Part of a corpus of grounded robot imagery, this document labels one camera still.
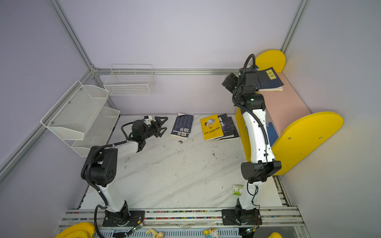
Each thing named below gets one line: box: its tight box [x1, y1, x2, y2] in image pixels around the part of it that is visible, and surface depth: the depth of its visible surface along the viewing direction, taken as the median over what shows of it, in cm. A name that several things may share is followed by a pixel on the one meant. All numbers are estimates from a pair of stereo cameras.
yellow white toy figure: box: [203, 227, 220, 238], surface depth 69 cm
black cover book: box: [214, 113, 240, 141], surface depth 110 cm
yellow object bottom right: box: [267, 232, 284, 238], surface depth 68 cm
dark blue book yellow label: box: [257, 66, 285, 92], surface depth 80 cm
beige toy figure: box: [145, 228, 165, 238], surface depth 70 cm
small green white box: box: [232, 184, 245, 196], surface depth 80 cm
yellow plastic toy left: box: [54, 222, 96, 238], surface depth 69 cm
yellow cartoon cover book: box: [199, 114, 224, 141], surface depth 110 cm
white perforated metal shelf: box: [40, 79, 110, 141], surface depth 75 cm
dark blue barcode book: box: [170, 112, 194, 139], surface depth 113 cm
